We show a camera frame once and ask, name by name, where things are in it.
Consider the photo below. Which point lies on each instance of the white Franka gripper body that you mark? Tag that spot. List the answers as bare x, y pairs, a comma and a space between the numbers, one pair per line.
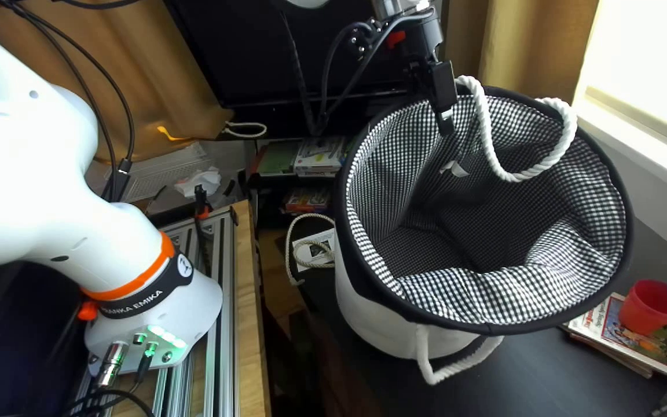
424, 35

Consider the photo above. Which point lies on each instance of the white bag with black trim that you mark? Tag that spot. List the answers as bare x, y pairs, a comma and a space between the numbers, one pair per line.
504, 303

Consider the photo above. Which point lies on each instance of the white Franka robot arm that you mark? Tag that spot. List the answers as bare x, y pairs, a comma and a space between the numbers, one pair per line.
33, 171

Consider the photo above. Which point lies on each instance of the tan curtain beside window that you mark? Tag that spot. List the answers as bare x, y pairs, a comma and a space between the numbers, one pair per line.
526, 48

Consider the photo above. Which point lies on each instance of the green printed box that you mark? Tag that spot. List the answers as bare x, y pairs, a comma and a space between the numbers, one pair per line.
307, 156

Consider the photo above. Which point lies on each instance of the red flat box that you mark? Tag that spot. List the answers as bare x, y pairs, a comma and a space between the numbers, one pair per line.
307, 203

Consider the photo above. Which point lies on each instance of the black monitor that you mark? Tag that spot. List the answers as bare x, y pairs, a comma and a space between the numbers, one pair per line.
256, 55

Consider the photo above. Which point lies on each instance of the white power strip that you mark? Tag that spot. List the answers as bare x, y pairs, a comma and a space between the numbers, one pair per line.
314, 248

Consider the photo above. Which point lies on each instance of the tan curtain with wide folds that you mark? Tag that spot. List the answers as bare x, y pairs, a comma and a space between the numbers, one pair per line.
173, 71

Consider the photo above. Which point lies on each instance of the crumpled white tissue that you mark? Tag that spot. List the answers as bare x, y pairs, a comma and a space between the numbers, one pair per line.
197, 184

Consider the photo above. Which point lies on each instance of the red plastic cup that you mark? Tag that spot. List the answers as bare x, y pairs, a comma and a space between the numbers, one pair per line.
650, 304

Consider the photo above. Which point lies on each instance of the wooden board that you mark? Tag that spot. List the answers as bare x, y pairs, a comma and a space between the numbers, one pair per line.
251, 326

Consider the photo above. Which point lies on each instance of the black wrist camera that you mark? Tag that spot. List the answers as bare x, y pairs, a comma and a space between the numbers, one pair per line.
382, 39

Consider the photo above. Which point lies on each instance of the white window frame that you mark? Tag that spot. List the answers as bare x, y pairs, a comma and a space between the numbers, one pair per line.
643, 131

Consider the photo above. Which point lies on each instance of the aluminium frame rails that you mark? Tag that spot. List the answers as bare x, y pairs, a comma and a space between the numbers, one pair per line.
221, 339

